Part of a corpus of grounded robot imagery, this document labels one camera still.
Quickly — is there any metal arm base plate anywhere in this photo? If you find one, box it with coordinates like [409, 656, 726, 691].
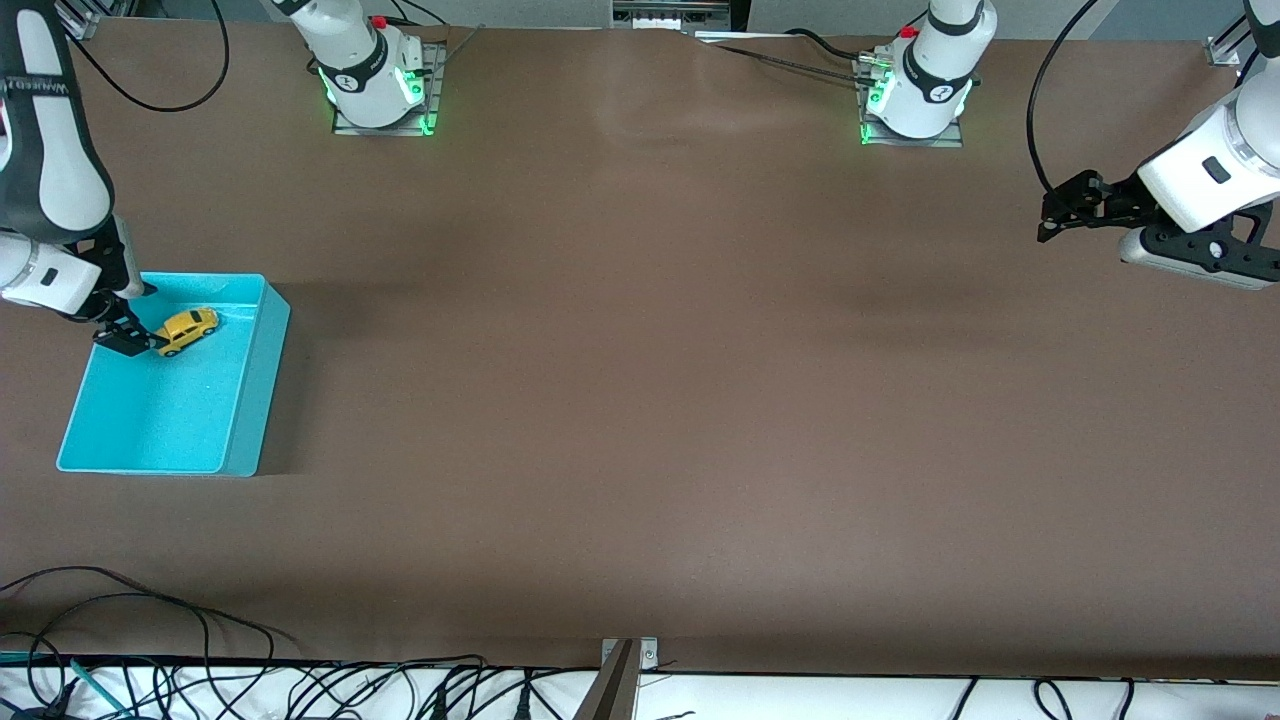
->
[331, 40, 447, 138]
[855, 55, 967, 149]

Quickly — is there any thin black base cable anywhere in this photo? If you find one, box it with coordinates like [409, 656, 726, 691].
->
[700, 38, 866, 86]

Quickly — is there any grey metal camera post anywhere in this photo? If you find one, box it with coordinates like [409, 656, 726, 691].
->
[572, 640, 638, 720]

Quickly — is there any teal cable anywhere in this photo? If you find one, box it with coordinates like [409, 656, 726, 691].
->
[68, 657, 128, 717]

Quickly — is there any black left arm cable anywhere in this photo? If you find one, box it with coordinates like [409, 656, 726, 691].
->
[1026, 0, 1113, 197]

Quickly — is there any aluminium frame with sockets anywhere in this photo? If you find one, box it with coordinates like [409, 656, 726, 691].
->
[612, 0, 736, 33]

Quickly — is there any thick black base cable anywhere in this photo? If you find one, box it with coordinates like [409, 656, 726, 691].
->
[783, 28, 881, 63]

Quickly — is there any yellow toy beetle car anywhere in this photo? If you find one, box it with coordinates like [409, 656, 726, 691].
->
[152, 307, 221, 358]

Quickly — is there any long looping black cable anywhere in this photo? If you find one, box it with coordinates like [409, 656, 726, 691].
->
[0, 566, 276, 666]

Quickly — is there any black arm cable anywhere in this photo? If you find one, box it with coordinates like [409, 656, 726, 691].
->
[68, 0, 232, 114]
[1026, 0, 1113, 197]

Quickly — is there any small metal mounting plate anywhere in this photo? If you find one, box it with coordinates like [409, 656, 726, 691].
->
[601, 637, 660, 673]

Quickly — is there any turquoise plastic bin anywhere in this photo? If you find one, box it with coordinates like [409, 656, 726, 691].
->
[56, 272, 292, 478]

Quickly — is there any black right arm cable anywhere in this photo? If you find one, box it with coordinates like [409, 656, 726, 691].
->
[68, 0, 232, 114]

